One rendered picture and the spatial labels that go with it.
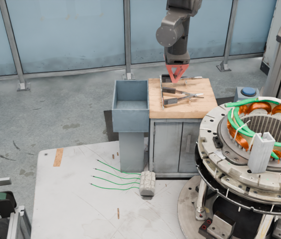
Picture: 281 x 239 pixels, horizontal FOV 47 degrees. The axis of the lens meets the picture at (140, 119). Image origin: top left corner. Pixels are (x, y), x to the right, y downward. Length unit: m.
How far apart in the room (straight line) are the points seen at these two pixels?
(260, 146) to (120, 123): 0.44
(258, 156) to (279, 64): 0.59
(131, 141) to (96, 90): 2.05
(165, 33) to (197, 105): 0.24
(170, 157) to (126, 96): 0.25
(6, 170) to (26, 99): 0.87
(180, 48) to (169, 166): 0.39
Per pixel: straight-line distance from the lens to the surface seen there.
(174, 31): 0.85
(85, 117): 2.71
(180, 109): 0.94
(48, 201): 1.09
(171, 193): 1.08
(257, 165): 0.72
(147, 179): 1.06
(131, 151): 1.06
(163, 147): 1.02
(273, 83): 1.28
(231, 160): 0.74
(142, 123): 0.96
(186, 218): 1.00
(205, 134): 0.81
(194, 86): 1.05
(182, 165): 1.08
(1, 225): 2.09
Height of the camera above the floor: 1.60
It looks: 37 degrees down
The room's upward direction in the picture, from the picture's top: straight up
